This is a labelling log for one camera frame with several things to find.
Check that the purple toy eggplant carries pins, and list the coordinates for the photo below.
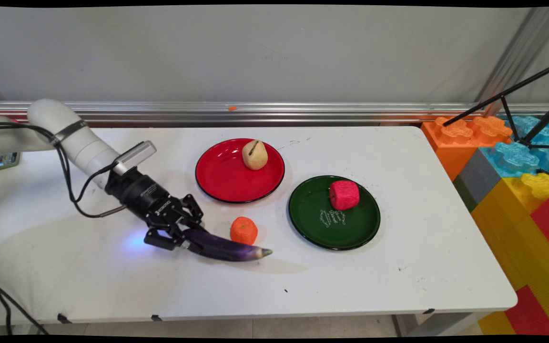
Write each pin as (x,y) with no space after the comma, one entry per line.
(227,250)

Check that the red round plate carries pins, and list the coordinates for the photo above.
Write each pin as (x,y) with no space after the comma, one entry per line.
(227,183)

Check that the red toy strawberry block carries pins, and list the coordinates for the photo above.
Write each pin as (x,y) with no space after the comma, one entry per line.
(344,195)

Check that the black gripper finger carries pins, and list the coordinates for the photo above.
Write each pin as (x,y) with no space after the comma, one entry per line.
(192,212)
(165,239)

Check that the black table edge clip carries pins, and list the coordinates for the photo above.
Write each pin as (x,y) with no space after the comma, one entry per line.
(156,317)
(63,318)
(429,311)

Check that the aluminium slanted post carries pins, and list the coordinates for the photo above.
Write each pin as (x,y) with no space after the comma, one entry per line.
(517,57)

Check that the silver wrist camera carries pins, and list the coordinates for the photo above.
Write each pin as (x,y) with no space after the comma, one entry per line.
(134,156)

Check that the smartphone in green case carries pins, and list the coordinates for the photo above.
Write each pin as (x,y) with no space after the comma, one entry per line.
(1,162)

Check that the grey giant building block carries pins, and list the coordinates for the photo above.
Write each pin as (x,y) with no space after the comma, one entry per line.
(477,181)

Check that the grey table leg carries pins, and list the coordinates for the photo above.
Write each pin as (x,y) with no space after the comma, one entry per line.
(427,324)

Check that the orange giant building block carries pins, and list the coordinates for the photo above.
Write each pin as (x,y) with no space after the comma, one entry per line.
(451,147)

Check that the aluminium rail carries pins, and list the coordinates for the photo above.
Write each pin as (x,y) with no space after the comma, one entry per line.
(303,114)

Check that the dark green round plate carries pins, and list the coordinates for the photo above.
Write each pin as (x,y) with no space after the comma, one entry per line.
(336,228)

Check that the yellow giant building block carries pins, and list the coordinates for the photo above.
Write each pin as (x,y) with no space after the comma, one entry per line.
(508,228)

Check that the black tripod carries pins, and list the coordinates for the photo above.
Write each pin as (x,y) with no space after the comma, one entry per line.
(513,88)

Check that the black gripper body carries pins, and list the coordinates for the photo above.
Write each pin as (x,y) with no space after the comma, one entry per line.
(148,197)

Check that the orange toy mandarin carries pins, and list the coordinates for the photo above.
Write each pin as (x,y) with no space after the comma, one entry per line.
(244,231)

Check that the beige toy pear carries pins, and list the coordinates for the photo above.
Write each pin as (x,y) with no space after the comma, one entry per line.
(255,157)

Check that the blue giant building block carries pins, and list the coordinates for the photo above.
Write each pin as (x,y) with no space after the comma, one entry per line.
(517,159)

